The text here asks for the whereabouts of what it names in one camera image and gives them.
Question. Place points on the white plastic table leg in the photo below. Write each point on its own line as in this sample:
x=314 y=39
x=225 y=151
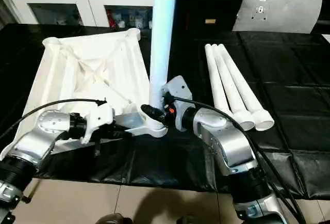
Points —
x=228 y=79
x=239 y=79
x=217 y=79
x=161 y=40

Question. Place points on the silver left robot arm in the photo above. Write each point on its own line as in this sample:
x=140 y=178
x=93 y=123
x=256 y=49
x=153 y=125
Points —
x=49 y=120

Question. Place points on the small white cup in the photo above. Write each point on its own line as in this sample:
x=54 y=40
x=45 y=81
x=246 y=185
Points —
x=150 y=24
x=121 y=24

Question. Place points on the red item in cabinet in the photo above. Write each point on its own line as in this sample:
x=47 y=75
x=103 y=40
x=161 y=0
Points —
x=111 y=18

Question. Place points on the black cabinet with gold label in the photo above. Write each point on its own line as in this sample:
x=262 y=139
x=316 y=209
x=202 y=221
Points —
x=206 y=2

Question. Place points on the white glass-door cabinet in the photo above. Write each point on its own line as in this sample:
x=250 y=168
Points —
x=92 y=7

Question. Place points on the black work mat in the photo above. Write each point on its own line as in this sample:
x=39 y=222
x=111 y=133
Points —
x=296 y=79

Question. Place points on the light grey printed pillow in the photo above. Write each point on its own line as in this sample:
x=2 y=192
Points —
x=278 y=9

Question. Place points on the white flat panel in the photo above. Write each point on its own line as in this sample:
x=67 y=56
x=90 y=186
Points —
x=326 y=37

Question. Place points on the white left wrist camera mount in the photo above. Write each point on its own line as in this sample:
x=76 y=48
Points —
x=99 y=117

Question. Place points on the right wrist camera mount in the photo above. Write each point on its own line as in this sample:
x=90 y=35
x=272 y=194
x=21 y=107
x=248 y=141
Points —
x=180 y=87

